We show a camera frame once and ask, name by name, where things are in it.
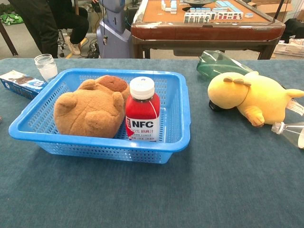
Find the red NFC juice bottle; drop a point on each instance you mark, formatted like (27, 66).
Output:
(142, 111)

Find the brown capybara plush toy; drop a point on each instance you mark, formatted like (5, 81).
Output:
(90, 111)

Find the blue plastic basket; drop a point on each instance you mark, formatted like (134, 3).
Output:
(175, 99)

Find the small black clip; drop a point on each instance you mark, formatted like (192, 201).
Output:
(213, 107)

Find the green faceted bottle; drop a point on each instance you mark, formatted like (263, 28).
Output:
(213, 64)

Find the teal table cloth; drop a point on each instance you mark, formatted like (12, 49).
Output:
(213, 178)

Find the brown mahjong table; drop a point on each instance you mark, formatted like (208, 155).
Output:
(213, 31)

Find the mahjong tile row dark print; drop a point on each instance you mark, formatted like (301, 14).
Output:
(199, 17)

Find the yellow duck plush toy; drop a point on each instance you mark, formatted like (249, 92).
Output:
(261, 99)

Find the clear plastic cup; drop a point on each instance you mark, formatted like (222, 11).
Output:
(46, 67)

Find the mahjong tile row red print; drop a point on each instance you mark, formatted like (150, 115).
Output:
(230, 16)

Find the blue cookie box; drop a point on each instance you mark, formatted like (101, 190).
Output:
(21, 85)

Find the clear bottle with green label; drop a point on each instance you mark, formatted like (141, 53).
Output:
(292, 133)

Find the person's leg and shoe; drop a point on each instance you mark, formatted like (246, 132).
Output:
(42, 23)

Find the white mesh crate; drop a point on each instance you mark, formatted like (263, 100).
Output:
(289, 50)

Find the black bag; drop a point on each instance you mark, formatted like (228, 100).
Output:
(294, 29)

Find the green patterned bag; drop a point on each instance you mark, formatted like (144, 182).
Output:
(12, 18)

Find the blue-grey machine pedestal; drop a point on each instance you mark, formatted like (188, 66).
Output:
(114, 35)

